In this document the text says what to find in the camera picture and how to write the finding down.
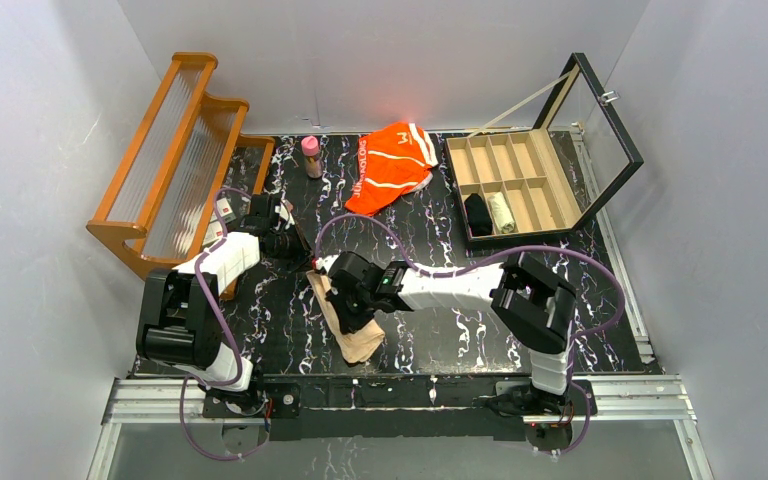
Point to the rolled black underwear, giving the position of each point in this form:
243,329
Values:
478,217

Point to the beige boxer underwear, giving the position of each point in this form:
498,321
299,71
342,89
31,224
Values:
357,344

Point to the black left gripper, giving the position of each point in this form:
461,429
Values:
277,216

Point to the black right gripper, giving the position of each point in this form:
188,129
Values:
342,310

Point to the rolled cream underwear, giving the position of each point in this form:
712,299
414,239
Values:
500,212

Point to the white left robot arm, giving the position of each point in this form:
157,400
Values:
181,324

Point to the black compartment storage box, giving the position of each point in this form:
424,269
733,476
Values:
557,173

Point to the pink capped bottle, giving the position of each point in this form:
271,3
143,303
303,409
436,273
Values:
311,149

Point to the orange wooden shelf rack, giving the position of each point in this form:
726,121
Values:
157,208

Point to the green white small box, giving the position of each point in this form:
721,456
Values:
226,210

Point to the orange boxer underwear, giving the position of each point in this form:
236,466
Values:
392,162

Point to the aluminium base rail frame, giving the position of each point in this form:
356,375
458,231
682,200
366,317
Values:
416,409

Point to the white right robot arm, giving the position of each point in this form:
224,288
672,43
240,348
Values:
528,298

